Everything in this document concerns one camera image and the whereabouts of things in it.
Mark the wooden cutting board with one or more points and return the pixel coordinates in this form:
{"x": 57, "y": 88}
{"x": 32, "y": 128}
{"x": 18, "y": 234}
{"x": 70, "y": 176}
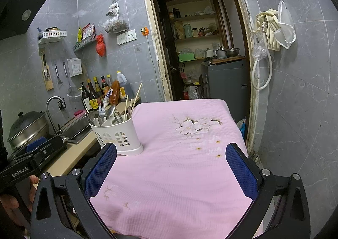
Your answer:
{"x": 227, "y": 59}

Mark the red snack packet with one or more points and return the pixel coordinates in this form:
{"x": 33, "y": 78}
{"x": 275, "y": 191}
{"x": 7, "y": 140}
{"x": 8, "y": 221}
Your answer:
{"x": 88, "y": 30}

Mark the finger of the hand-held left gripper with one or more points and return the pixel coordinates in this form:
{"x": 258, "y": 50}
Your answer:
{"x": 35, "y": 142}

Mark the blue bag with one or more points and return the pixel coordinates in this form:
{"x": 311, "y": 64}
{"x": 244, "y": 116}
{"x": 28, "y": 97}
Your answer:
{"x": 242, "y": 128}

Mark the pink floral cloth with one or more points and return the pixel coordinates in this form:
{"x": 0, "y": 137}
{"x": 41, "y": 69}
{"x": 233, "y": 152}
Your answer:
{"x": 171, "y": 175}

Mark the yellow snack packet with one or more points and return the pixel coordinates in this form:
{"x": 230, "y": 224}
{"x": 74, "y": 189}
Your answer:
{"x": 79, "y": 34}

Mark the red plastic bag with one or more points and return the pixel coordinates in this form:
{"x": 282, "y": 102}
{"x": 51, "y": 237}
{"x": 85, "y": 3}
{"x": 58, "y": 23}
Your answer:
{"x": 100, "y": 46}

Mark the pink sponge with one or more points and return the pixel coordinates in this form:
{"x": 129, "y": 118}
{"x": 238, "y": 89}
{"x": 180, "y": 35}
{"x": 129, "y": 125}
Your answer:
{"x": 79, "y": 113}

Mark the grey cabinet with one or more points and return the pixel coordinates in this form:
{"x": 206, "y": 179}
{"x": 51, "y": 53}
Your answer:
{"x": 227, "y": 80}

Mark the crumpled clear plastic bag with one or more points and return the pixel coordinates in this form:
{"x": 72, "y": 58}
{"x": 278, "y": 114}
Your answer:
{"x": 258, "y": 51}

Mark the tall sauce bottle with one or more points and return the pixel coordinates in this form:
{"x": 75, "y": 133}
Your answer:
{"x": 97, "y": 88}

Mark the steel sink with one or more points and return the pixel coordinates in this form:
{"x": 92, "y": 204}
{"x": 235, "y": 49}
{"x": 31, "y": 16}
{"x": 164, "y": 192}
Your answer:
{"x": 76, "y": 128}

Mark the metal wall shelf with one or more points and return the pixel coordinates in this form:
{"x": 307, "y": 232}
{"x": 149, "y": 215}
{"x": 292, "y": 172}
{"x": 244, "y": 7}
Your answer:
{"x": 84, "y": 43}

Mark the dark sauce bottle yellow label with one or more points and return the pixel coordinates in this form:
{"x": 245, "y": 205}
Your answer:
{"x": 92, "y": 99}

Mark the white wall basket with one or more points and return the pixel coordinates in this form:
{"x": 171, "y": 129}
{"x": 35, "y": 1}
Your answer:
{"x": 51, "y": 34}

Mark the green box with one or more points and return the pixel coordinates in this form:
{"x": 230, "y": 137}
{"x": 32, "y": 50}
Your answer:
{"x": 186, "y": 57}

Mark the white wall socket panel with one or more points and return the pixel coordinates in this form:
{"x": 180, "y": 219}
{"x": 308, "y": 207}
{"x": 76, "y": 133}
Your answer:
{"x": 126, "y": 37}

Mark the steel bowl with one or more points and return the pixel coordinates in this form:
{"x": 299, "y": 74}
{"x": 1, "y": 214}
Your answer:
{"x": 233, "y": 52}

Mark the steel wok with lid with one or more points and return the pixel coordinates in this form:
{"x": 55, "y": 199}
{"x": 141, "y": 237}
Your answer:
{"x": 27, "y": 129}

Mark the white plastic utensil holder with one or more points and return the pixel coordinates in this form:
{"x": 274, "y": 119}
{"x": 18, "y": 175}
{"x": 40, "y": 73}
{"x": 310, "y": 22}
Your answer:
{"x": 116, "y": 136}

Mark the orange plug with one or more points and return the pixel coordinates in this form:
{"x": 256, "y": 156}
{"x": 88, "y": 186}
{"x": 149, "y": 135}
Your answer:
{"x": 144, "y": 31}

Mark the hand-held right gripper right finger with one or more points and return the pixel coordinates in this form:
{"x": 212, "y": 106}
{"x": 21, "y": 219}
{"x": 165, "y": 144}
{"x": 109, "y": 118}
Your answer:
{"x": 241, "y": 173}

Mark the metal faucet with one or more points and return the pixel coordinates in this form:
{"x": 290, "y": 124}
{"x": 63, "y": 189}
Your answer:
{"x": 54, "y": 97}

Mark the yellow cap bottle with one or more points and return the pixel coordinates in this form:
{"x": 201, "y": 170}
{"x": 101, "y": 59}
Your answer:
{"x": 108, "y": 80}

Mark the large oil jug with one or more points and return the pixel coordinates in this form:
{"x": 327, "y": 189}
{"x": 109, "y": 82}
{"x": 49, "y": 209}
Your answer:
{"x": 124, "y": 86}

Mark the cream rubber gloves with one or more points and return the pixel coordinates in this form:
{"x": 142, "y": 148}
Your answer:
{"x": 266, "y": 29}

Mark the clear bag of dried goods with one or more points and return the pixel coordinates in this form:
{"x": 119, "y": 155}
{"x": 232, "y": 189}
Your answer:
{"x": 116, "y": 25}

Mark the black range hood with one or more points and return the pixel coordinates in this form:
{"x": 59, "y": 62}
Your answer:
{"x": 23, "y": 12}

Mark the white seasoning packet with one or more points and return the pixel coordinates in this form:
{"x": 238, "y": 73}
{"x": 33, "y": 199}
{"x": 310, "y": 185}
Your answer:
{"x": 107, "y": 99}

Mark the steel pot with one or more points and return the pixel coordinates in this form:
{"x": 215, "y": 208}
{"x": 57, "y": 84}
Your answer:
{"x": 220, "y": 53}

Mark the dark pump bottle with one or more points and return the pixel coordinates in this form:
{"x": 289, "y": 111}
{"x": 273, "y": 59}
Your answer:
{"x": 85, "y": 97}

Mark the metal peeler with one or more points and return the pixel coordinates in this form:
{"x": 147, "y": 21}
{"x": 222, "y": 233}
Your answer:
{"x": 58, "y": 76}

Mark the worn wooden door frame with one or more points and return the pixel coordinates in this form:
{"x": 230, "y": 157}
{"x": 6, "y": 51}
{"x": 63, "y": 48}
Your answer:
{"x": 157, "y": 51}

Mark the wooden knife board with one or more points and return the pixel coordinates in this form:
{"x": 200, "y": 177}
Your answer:
{"x": 46, "y": 71}

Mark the metal strainer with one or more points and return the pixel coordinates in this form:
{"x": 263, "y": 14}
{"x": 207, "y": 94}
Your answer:
{"x": 73, "y": 93}

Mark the clear plastic jug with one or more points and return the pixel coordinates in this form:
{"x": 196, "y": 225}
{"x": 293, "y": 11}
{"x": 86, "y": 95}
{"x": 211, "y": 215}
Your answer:
{"x": 191, "y": 92}

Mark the person's left hand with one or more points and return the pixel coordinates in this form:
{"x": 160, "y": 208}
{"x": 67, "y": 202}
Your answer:
{"x": 33, "y": 187}

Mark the white wall box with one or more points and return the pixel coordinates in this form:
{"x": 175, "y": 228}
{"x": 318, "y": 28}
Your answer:
{"x": 74, "y": 67}

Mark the white mesh bag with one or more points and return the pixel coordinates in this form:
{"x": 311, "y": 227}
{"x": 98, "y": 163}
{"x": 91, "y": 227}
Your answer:
{"x": 286, "y": 27}

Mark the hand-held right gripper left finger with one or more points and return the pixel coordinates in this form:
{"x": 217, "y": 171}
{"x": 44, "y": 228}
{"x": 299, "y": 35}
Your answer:
{"x": 100, "y": 170}

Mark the small clear hanging bag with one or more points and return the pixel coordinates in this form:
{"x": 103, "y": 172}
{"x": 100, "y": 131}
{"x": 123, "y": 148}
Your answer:
{"x": 113, "y": 9}

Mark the white rice cooker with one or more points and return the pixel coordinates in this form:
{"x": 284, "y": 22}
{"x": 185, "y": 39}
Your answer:
{"x": 210, "y": 53}

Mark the green thermos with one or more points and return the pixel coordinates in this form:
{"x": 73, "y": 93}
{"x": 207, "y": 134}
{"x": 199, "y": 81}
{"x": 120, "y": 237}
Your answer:
{"x": 187, "y": 30}

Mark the beige kitchen counter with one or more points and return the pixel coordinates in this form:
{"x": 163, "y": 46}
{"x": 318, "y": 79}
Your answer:
{"x": 71, "y": 154}

